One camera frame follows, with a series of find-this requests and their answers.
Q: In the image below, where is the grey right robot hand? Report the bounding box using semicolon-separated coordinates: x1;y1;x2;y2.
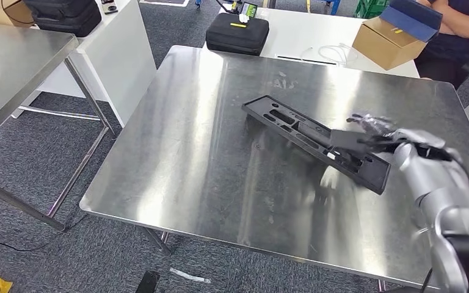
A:
346;113;401;142

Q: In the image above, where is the black plastic panel part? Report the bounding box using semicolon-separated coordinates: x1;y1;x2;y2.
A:
241;95;392;196

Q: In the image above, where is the blue metal shelf rack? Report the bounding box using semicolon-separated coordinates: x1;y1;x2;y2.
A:
322;0;343;16

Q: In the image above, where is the stainless steel workbench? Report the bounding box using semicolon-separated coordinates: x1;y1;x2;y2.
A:
79;44;469;292

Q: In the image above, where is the brown cardboard box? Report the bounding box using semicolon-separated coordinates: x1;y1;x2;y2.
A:
0;0;35;28
352;16;427;71

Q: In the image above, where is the person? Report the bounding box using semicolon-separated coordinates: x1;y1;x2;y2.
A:
414;0;469;90

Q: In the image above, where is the blue folder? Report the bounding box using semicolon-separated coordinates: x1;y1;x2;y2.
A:
379;0;443;43

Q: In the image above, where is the green ribbed plastic crate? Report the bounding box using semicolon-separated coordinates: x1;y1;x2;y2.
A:
354;0;390;20

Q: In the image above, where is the white desk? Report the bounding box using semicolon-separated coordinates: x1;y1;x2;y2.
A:
202;7;421;79

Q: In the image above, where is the black carrying case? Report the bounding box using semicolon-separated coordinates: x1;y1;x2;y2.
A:
205;12;271;57
23;0;103;38

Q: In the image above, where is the green screen device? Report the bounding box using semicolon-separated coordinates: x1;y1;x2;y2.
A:
239;2;259;19

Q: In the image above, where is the long white paper scrap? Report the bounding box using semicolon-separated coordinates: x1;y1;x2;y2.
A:
169;267;212;284

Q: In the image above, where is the stainless steel table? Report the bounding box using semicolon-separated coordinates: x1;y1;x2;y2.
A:
0;21;116;232

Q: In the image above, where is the white coiled cable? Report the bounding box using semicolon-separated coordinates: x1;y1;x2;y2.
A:
300;42;358;67

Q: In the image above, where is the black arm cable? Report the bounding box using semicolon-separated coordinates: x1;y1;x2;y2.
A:
420;267;434;293

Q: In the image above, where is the black floor cable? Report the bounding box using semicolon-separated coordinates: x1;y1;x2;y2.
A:
0;212;87;252

